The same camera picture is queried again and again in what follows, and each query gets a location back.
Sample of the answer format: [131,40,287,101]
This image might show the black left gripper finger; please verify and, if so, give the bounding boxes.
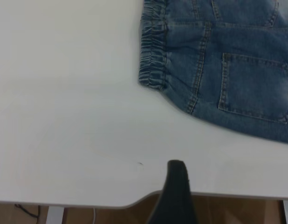
[147,160,195,224]

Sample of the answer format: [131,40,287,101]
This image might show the dark red floor cable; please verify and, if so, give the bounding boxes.
[14,203,40,219]

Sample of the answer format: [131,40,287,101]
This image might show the blue denim shorts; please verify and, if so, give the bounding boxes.
[138,0,288,147]

